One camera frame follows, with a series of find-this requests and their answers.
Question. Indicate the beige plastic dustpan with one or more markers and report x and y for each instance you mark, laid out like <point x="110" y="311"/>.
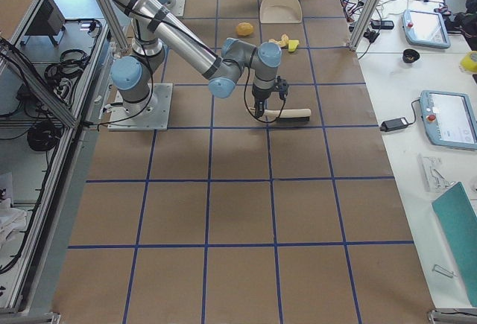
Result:
<point x="280" y="12"/>

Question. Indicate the croissant bread toy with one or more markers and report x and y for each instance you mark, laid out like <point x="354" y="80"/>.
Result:
<point x="282" y="42"/>

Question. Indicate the blue teach pendant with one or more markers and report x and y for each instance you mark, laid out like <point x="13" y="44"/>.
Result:
<point x="448" y="119"/>
<point x="425" y="29"/>

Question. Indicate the aluminium frame post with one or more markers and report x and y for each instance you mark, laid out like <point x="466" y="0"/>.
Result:
<point x="362" y="23"/>

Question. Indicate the yellow tape roll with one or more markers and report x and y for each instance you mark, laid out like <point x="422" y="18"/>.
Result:
<point x="469" y="62"/>

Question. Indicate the yellow potato toy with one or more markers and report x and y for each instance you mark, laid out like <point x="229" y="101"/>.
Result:
<point x="244" y="29"/>

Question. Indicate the white hand brush black bristles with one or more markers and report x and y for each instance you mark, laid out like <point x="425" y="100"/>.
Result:
<point x="288" y="115"/>

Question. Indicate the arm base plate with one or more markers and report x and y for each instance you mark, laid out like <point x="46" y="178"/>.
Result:
<point x="177" y="7"/>
<point x="150" y="114"/>

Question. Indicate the blue teach pendant far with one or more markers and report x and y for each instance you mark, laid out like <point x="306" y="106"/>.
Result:
<point x="425" y="29"/>

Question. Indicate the teal folder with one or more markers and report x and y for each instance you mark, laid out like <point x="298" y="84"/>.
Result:
<point x="458" y="222"/>

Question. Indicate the blue teach pendant near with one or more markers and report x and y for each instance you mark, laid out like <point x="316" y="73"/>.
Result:
<point x="448" y="119"/>

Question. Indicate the black power adapter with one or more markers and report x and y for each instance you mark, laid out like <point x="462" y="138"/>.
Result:
<point x="394" y="124"/>

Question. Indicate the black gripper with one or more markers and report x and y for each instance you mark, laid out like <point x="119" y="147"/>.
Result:
<point x="259" y="99"/>

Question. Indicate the yellow green sponge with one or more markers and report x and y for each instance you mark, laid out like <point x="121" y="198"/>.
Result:
<point x="293" y="44"/>

